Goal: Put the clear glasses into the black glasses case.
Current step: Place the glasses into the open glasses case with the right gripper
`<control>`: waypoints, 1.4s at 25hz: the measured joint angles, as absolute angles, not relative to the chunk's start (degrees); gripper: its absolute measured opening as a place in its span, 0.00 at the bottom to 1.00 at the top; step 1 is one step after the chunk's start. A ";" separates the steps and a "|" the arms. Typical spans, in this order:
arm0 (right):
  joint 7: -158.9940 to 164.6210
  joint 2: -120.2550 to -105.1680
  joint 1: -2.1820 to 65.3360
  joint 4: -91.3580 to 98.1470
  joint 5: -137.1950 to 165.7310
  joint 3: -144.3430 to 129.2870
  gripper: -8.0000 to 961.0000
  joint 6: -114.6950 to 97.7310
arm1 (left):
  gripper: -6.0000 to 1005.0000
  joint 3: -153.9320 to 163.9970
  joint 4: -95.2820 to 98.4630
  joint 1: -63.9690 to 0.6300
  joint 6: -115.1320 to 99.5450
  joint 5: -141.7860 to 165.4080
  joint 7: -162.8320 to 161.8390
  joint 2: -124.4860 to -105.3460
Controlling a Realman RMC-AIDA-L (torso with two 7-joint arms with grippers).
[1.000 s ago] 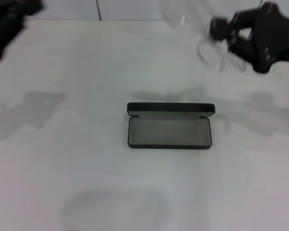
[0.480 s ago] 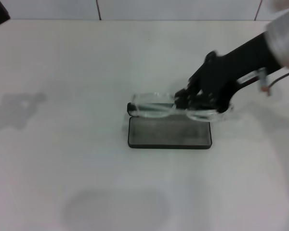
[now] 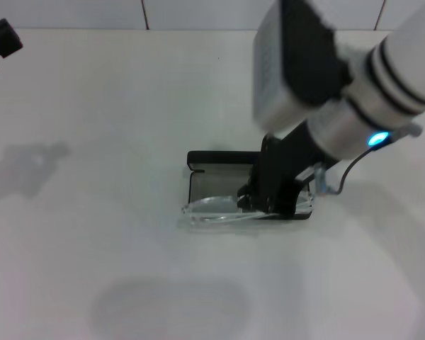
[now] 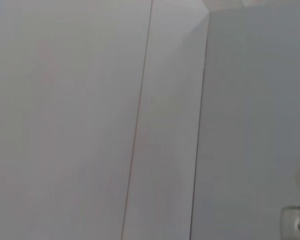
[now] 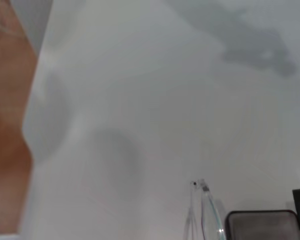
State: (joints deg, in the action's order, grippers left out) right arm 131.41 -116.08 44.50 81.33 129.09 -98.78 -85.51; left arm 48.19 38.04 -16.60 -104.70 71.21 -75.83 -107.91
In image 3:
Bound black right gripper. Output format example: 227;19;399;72
236;121;338;217

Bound clear white glasses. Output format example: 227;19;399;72
176;193;317;232

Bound black glasses case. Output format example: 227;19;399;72
186;150;315;222

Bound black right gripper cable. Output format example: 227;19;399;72
314;123;423;196

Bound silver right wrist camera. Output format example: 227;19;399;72
251;0;353;131

